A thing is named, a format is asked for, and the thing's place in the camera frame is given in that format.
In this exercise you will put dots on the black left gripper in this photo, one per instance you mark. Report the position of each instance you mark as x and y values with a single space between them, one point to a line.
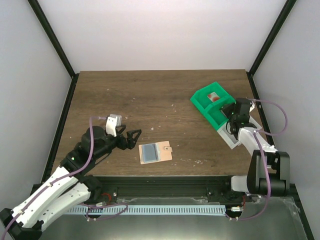
122 140

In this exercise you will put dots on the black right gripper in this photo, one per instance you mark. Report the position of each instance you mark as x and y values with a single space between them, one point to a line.
227 110

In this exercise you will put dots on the beige leather card holder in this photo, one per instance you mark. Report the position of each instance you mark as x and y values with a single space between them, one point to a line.
155 152

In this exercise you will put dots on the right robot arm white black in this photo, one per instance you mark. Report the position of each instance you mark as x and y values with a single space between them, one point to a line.
269 170

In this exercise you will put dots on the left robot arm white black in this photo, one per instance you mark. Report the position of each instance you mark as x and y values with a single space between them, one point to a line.
68 186

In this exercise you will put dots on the red white card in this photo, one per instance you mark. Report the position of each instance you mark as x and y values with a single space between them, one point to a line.
213 97

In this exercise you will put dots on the green plastic bin middle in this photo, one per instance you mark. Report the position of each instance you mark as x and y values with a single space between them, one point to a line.
212 111

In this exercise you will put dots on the green plastic bin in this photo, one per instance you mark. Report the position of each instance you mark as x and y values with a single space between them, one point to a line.
212 111
200 96

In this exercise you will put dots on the white plastic bin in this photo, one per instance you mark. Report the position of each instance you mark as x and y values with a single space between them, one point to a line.
230 140

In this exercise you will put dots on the green plastic bin far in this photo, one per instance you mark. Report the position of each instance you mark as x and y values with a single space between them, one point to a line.
200 96

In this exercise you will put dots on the metal sheet front panel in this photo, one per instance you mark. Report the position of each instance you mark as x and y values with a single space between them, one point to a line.
277 220

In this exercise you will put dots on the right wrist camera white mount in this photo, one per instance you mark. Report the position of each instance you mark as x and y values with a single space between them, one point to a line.
252 105

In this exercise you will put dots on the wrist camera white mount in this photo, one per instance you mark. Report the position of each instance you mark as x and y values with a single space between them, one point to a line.
252 105
112 122

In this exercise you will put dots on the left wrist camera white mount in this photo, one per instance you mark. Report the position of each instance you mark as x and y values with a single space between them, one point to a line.
112 122

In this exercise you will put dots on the black frame side rail right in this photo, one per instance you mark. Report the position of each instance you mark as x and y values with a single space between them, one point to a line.
266 125

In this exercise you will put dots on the black frame side rail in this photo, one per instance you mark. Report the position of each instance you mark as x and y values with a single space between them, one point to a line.
266 125
59 131

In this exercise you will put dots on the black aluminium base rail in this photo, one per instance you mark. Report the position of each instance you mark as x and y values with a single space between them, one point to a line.
212 188

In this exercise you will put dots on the black frame side rail left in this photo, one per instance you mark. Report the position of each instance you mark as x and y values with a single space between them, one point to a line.
59 131

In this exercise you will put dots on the light blue slotted cable duct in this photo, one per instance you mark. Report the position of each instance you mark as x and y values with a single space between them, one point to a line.
152 210

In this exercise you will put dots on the black frame post right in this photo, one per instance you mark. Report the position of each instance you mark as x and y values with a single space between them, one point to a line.
279 22

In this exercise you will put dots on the black frame post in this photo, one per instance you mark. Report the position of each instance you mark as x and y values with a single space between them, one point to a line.
279 22
44 22

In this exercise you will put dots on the black frame post left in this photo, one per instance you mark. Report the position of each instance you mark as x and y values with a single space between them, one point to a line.
44 22

